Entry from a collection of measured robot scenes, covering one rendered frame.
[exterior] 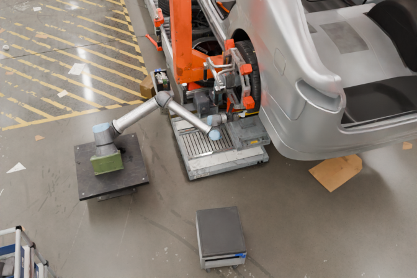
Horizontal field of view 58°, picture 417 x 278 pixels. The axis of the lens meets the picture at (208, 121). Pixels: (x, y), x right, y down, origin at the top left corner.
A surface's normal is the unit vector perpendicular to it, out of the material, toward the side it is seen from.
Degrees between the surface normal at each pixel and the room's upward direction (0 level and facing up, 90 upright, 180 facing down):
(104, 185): 0
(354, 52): 22
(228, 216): 0
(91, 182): 0
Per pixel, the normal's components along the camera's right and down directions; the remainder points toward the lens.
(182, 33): 0.29, 0.71
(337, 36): 0.04, -0.65
